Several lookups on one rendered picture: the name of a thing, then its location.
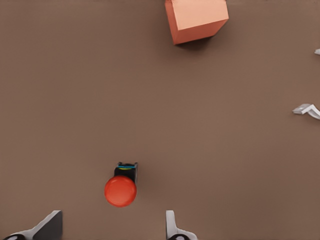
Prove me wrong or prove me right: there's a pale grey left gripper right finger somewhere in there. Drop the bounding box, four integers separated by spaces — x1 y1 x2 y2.
165 210 199 240

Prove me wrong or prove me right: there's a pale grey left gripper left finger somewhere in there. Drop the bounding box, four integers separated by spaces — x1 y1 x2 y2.
0 210 63 240

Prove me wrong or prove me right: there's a red button with black base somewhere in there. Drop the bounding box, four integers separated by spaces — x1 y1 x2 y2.
104 161 139 208

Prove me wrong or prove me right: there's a pink storage box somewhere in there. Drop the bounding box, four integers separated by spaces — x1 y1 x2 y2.
164 0 230 46

